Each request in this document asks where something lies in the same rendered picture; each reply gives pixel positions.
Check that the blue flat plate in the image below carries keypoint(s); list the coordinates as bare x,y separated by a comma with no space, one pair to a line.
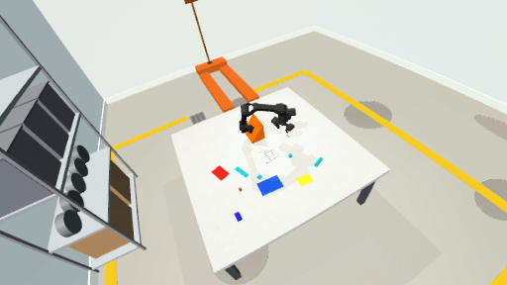
269,185

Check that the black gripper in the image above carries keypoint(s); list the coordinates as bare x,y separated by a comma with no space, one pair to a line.
277,122

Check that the small teal block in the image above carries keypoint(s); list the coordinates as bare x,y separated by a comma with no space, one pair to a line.
318,161

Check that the red flat square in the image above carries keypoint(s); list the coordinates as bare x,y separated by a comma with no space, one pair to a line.
220,173

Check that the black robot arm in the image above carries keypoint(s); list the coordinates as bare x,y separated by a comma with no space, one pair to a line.
279,108

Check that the yellow flat rectangular plate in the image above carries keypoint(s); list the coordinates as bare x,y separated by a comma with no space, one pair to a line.
306,179

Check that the cyan flat bar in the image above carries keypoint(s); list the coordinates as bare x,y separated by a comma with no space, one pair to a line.
241,171

